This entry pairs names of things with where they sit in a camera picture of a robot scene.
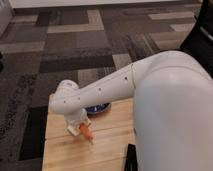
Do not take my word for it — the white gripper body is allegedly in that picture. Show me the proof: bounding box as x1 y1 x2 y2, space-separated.
65 108 90 126

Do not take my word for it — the orange pepper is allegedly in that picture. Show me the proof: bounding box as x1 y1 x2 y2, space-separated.
79 123 93 143

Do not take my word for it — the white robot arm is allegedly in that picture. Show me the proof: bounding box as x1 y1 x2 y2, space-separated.
49 50 213 171

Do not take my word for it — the white sponge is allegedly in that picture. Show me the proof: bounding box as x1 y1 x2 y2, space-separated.
67 125 81 136

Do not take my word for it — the blue metal bowl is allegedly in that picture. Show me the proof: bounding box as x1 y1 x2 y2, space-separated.
86 103 111 115

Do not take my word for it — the black rectangular box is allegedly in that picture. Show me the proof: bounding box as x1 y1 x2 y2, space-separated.
124 144 138 171

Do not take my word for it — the black furniture at right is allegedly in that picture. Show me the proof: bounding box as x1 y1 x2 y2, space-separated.
180 0 213 78

